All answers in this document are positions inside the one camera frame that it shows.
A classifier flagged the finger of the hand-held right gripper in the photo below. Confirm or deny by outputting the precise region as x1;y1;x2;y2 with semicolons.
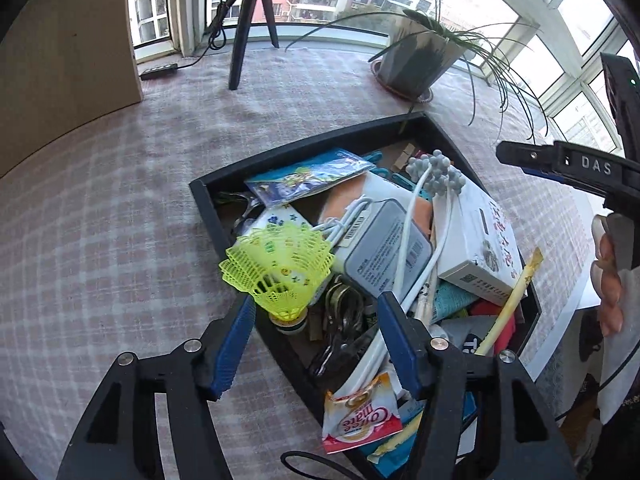
496;140;571;183

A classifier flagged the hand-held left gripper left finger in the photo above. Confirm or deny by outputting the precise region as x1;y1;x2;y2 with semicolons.
56;294;257;480

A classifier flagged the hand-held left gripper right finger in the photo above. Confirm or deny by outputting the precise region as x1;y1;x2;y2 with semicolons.
376;291;578;480

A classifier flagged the grey packet with dark label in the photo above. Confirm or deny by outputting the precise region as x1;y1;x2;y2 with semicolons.
442;317;493;356

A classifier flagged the white cable with grey beads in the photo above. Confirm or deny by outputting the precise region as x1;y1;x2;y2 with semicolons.
350;150;468;391

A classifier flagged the yellow plastic shuttlecock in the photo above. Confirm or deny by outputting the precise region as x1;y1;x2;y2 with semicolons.
218;224;335;337

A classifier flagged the black tray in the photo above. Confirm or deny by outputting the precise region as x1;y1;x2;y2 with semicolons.
189;111;543;480

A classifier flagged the person's right hand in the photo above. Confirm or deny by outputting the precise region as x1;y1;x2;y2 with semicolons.
590;214;626;338

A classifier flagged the teal packet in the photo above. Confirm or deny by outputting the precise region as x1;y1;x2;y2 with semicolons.
432;282;481;323

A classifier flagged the dark metal clips bundle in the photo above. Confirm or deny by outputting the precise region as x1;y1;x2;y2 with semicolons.
307;280;381;381

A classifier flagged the red and white creamer sachet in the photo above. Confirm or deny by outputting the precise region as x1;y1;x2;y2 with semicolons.
321;372;404;455

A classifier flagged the grey power bank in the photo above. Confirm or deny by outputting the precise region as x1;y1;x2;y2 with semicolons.
342;198;435;298

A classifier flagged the white printed cardboard box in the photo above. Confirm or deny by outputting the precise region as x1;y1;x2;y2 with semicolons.
432;180;523;307

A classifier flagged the red packet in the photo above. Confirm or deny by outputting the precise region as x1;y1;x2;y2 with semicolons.
470;300;516;351

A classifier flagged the blue and yellow packet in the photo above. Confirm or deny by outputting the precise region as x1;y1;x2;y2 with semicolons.
367;392;476;478

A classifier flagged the long yellow stick packet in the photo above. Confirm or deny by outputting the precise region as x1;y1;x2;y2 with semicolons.
475;247;544;356

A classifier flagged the wooden clothespin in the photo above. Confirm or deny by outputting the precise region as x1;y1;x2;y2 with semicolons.
391;143;418;171

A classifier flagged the white floral printed packet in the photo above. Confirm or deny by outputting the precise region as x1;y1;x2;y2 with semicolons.
237;205;311;241

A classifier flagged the potted spider plant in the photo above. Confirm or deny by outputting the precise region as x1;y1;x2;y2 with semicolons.
285;0;551;143

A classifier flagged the orange packet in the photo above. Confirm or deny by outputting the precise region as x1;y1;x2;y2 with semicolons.
320;172;433;233

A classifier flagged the pink plaid table cloth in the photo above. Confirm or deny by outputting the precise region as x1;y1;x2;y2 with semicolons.
0;42;596;480

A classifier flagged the blue printed card packet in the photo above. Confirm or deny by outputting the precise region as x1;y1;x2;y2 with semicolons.
244;147;377;208

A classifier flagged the black power strip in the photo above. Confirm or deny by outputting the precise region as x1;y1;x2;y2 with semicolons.
140;62;179;81

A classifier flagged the large wooden board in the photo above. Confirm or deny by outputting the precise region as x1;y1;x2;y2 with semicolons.
0;0;145;178

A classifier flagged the white coiled cable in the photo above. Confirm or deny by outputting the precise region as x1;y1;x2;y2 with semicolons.
315;195;381;248

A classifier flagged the black power cable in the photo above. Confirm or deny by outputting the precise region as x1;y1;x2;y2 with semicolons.
177;2;228;68

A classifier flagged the black camera tripod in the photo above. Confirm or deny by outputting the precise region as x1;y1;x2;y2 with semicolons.
207;0;281;92

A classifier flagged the white window frame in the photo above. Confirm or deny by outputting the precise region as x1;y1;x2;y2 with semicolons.
125;0;640;151

